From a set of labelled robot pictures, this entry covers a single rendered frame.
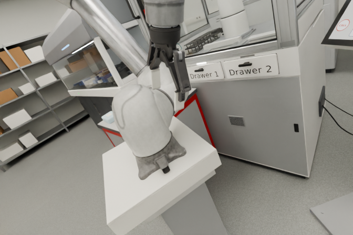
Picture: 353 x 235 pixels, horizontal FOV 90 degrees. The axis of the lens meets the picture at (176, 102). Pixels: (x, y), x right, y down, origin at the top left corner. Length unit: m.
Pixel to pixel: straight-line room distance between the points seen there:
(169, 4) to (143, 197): 0.51
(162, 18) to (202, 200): 0.67
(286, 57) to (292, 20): 0.17
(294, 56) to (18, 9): 5.03
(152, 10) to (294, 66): 0.79
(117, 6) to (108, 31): 1.13
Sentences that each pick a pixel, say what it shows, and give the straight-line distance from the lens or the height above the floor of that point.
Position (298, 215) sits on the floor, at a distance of 1.44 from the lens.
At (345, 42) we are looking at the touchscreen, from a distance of 0.86.
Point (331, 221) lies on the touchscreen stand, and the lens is 1.41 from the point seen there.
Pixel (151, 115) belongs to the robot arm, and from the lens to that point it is 0.55.
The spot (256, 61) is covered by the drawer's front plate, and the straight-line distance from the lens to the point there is 1.05.
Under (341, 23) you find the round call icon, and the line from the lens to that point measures 0.91.
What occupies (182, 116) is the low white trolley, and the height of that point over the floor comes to 0.65.
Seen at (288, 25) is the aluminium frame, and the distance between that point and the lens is 0.98.
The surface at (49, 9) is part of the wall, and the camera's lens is 5.33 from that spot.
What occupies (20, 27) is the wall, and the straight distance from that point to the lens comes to 5.15.
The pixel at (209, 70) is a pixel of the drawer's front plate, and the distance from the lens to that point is 1.20.
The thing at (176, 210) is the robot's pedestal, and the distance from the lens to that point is 0.76.
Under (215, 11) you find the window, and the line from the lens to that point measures 1.10.
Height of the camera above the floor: 1.24
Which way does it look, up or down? 23 degrees down
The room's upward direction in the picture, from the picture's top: 23 degrees counter-clockwise
